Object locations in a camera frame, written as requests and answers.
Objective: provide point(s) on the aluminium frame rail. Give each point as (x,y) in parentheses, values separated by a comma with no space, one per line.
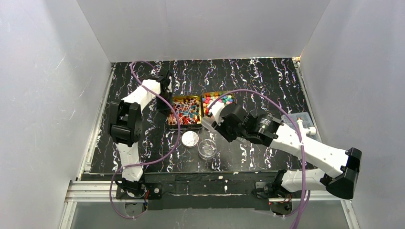
(98,191)

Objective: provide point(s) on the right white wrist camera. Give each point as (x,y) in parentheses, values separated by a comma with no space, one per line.
(214,109)

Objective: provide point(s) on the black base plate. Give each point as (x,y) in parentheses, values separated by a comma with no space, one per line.
(203,190)

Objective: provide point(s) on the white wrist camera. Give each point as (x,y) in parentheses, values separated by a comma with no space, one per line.
(214,109)
(169,87)

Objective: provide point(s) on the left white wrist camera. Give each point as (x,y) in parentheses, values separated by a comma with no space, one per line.
(169,87)

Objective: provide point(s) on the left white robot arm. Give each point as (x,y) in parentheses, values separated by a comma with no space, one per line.
(125,116)

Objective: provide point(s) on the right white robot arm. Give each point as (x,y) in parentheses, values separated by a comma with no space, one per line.
(337,170)

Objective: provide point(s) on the clear plastic scoop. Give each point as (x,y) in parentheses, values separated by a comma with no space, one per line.
(209,123)

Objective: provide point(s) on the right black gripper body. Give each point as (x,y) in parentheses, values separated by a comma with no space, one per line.
(217,125)

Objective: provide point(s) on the tin of lollipops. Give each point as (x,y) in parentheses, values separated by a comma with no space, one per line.
(189,110)

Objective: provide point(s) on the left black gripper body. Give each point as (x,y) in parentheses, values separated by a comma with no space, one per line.
(163,100)

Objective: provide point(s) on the clear round jar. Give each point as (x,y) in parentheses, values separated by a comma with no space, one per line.
(207,149)

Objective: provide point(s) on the clear plastic organizer box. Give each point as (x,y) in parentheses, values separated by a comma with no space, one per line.
(305,124)

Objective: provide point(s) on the tin of star candies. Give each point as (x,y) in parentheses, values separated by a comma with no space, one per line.
(207,98)

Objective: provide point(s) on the round white jar lid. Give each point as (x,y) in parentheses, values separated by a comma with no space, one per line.
(190,139)

